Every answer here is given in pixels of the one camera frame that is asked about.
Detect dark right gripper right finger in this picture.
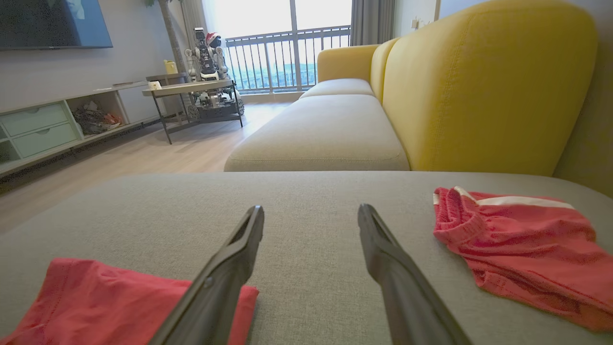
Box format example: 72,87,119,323
357,204,474,345

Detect white black wheeled robot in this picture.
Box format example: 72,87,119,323
184,27,245,123

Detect pale green cabinet drawer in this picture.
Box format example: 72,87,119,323
12,122,78,159
0,103,68,138

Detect narrow yellow sofa backrest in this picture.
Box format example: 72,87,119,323
369,37,400,104

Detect red shorts white side panel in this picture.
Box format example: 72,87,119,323
432,186,613,332

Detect black wall television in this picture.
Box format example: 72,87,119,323
0,0,114,51

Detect red shirt white stripes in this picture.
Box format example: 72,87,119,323
0,258,260,345

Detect dark side table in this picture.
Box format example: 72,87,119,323
146,72,190,88

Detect grey balcony railing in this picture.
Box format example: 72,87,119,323
224,25,352,94

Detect indoor plant trunk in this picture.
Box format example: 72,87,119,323
145,0,187,73

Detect dark clutter pile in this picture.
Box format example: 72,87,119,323
72,102,123,136

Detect yellow sofa armrest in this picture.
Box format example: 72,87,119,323
317,44,380,83

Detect wooden table black legs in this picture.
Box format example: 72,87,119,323
142,79,244,144

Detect white window frame post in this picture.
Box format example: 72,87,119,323
289,0,302,92

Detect white low tv cabinet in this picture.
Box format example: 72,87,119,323
0,81,163,178

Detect beige sofa seat cushion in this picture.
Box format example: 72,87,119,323
299,78,375,100
224,94,411,172

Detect grey curtain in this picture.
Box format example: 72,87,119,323
351,0,396,47

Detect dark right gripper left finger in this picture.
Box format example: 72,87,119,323
148,205,265,345

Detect large yellow sofa backrest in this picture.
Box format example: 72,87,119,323
382,0,599,177

